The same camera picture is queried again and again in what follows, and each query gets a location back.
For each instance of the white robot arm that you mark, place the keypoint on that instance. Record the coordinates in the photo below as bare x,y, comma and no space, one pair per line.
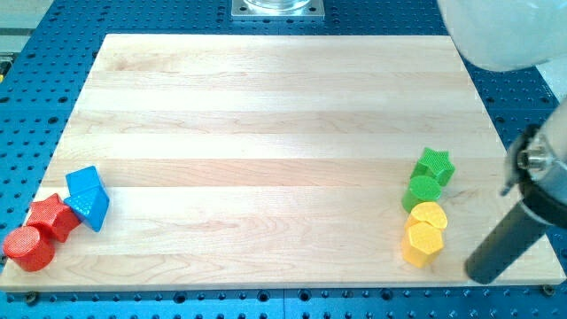
503,36

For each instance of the light wooden board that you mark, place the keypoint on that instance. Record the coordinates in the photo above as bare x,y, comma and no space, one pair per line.
248,161

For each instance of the green cylinder block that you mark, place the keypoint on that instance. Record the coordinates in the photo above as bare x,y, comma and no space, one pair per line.
420,189

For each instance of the green star block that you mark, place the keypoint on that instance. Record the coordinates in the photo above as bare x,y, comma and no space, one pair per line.
436,165

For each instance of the yellow rounded block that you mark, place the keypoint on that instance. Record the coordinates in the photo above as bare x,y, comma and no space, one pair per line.
429,212

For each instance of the yellow hexagon block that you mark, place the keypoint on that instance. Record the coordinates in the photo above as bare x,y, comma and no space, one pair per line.
421,244

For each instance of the blue diamond block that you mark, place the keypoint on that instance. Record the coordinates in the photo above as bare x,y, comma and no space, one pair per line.
90,206

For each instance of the blue cube block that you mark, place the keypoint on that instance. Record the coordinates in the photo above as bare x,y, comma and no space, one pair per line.
83,180

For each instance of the red star block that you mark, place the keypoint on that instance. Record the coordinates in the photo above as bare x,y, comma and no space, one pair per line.
53,217

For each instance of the black cylindrical end tool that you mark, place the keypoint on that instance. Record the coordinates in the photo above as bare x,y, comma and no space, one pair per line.
517,231

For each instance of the red cylinder block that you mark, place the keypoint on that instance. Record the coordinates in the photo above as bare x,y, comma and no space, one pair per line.
29,248

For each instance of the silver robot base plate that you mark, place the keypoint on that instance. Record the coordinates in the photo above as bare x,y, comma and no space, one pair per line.
276,9

